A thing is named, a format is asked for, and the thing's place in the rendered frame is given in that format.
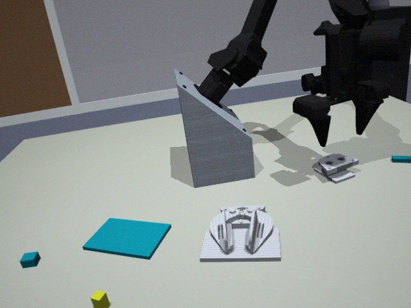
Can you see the olive yellow block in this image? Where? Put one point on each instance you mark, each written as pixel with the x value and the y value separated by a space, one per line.
pixel 100 300

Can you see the teal flat square plate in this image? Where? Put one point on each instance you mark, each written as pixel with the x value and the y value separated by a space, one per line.
pixel 129 238

